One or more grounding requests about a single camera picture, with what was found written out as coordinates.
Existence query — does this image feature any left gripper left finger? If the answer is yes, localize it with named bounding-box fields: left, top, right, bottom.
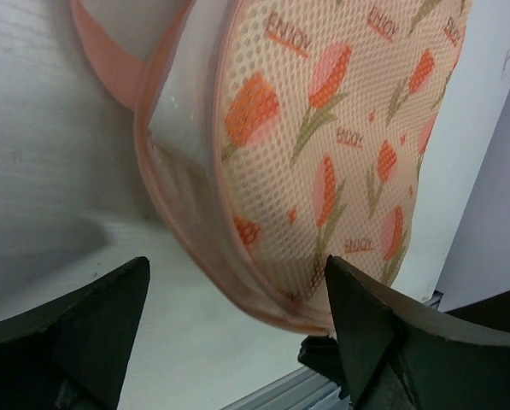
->
left=0, top=256, right=150, bottom=409

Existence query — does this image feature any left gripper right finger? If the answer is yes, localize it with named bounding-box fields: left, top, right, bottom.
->
left=325, top=256, right=510, bottom=409

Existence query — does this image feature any floral mesh laundry bag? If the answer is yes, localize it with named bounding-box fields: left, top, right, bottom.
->
left=70, top=1, right=472, bottom=335

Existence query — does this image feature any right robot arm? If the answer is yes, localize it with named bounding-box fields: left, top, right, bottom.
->
left=297, top=336, right=346, bottom=387

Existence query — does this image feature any aluminium front rail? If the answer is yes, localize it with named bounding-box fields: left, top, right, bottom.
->
left=230, top=272, right=450, bottom=409

